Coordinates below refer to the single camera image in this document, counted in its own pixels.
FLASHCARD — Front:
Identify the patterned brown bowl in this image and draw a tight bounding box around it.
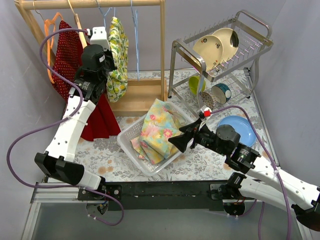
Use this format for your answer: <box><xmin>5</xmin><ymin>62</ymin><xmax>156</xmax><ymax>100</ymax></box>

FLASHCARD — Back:
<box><xmin>200</xmin><ymin>91</ymin><xmax>216</xmax><ymax>110</ymax></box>

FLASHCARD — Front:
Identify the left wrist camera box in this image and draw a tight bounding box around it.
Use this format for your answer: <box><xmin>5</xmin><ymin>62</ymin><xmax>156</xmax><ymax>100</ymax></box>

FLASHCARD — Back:
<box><xmin>86</xmin><ymin>26</ymin><xmax>111</xmax><ymax>52</ymax></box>

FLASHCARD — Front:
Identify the blue plate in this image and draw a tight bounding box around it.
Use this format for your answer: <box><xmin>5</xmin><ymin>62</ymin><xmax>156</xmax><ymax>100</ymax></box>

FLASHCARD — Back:
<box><xmin>218</xmin><ymin>115</ymin><xmax>257</xmax><ymax>147</ymax></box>

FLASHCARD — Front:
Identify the pastel floral garment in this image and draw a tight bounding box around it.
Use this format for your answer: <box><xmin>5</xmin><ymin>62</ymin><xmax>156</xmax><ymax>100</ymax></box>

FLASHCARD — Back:
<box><xmin>131</xmin><ymin>99</ymin><xmax>187</xmax><ymax>165</ymax></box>

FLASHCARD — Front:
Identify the red polka dot garment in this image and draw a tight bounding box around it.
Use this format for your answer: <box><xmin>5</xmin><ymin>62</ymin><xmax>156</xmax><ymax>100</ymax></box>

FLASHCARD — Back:
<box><xmin>51</xmin><ymin>31</ymin><xmax>83</xmax><ymax>101</ymax></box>

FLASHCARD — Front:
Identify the lemon print garment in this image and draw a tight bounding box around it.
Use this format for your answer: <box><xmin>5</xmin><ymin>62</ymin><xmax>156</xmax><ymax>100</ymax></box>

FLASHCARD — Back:
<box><xmin>106</xmin><ymin>17</ymin><xmax>129</xmax><ymax>103</ymax></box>

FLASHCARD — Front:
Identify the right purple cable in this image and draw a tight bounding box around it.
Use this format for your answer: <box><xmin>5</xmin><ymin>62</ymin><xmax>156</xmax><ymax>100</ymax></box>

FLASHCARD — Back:
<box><xmin>211</xmin><ymin>104</ymin><xmax>293</xmax><ymax>240</ymax></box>

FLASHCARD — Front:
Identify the cream plate back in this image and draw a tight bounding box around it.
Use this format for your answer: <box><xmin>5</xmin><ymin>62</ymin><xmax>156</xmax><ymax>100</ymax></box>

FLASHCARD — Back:
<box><xmin>212</xmin><ymin>27</ymin><xmax>240</xmax><ymax>63</ymax></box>

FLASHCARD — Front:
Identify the orange hanger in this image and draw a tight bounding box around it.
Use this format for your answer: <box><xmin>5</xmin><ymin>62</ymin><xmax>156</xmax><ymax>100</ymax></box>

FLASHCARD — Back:
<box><xmin>32</xmin><ymin>2</ymin><xmax>63</xmax><ymax>85</ymax></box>

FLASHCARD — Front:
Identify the beige plastic hanger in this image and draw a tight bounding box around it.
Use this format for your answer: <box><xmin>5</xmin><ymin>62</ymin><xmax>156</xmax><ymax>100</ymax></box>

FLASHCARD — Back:
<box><xmin>67</xmin><ymin>0</ymin><xmax>87</xmax><ymax>49</ymax></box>

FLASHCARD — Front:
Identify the cream plate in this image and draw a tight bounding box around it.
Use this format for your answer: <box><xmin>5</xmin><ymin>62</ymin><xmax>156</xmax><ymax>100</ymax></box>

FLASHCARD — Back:
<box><xmin>212</xmin><ymin>27</ymin><xmax>240</xmax><ymax>63</ymax></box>
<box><xmin>193</xmin><ymin>35</ymin><xmax>223</xmax><ymax>71</ymax></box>

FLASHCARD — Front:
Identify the cream plate front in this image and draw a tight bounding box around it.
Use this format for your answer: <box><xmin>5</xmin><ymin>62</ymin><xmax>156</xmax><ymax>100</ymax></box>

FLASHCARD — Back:
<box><xmin>193</xmin><ymin>35</ymin><xmax>223</xmax><ymax>71</ymax></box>

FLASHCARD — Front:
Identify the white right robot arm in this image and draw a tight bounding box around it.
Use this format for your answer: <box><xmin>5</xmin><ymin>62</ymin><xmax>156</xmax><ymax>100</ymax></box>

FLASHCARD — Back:
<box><xmin>168</xmin><ymin>119</ymin><xmax>320</xmax><ymax>231</ymax></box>

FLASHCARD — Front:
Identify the red skirt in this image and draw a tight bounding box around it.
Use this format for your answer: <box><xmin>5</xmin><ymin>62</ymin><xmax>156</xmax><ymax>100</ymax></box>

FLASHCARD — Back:
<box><xmin>81</xmin><ymin>94</ymin><xmax>121</xmax><ymax>142</ymax></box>

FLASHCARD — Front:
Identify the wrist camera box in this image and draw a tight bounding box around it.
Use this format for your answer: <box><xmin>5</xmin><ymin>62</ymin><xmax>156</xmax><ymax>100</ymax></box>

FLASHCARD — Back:
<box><xmin>86</xmin><ymin>26</ymin><xmax>111</xmax><ymax>52</ymax></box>
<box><xmin>198</xmin><ymin>105</ymin><xmax>212</xmax><ymax>122</ymax></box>

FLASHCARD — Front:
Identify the floral table mat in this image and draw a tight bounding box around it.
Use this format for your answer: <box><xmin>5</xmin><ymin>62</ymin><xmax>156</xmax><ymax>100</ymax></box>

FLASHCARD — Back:
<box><xmin>74</xmin><ymin>70</ymin><xmax>279</xmax><ymax>182</ymax></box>

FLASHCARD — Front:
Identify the green bowl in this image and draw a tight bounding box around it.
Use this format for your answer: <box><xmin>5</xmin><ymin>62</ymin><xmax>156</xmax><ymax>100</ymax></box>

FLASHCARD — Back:
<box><xmin>188</xmin><ymin>75</ymin><xmax>200</xmax><ymax>96</ymax></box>

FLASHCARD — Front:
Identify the blue wire hanger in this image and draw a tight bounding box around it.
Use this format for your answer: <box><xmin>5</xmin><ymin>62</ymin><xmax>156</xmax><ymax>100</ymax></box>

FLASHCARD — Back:
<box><xmin>95</xmin><ymin>0</ymin><xmax>116</xmax><ymax>27</ymax></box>
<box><xmin>130</xmin><ymin>0</ymin><xmax>140</xmax><ymax>81</ymax></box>

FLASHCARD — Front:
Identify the white plastic basket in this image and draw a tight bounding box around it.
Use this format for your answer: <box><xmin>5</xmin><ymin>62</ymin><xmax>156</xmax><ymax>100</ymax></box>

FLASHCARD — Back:
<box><xmin>117</xmin><ymin>101</ymin><xmax>193</xmax><ymax>176</ymax></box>

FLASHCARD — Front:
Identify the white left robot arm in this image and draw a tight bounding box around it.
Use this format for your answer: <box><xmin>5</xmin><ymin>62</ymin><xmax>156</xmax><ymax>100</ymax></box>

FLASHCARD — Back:
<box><xmin>34</xmin><ymin>44</ymin><xmax>115</xmax><ymax>200</ymax></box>

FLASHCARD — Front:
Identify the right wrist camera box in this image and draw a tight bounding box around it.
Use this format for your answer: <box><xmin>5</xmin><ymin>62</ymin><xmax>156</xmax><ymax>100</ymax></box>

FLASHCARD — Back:
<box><xmin>198</xmin><ymin>105</ymin><xmax>212</xmax><ymax>122</ymax></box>

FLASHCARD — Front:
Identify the wooden clothes rack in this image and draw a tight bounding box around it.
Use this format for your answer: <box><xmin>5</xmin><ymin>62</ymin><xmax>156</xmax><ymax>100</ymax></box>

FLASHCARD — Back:
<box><xmin>14</xmin><ymin>0</ymin><xmax>168</xmax><ymax>117</ymax></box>

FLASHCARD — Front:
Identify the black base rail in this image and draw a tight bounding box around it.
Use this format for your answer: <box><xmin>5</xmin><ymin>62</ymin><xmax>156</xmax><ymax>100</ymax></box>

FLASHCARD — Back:
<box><xmin>105</xmin><ymin>180</ymin><xmax>243</xmax><ymax>211</ymax></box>

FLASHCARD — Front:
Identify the teal white bowl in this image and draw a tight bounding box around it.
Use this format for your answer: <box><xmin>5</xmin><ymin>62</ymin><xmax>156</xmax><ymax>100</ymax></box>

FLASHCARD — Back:
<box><xmin>211</xmin><ymin>83</ymin><xmax>232</xmax><ymax>104</ymax></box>

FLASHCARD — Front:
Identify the metal dish rack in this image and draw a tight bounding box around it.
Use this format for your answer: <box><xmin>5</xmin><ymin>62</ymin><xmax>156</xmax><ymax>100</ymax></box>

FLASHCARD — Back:
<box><xmin>168</xmin><ymin>10</ymin><xmax>273</xmax><ymax>115</ymax></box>

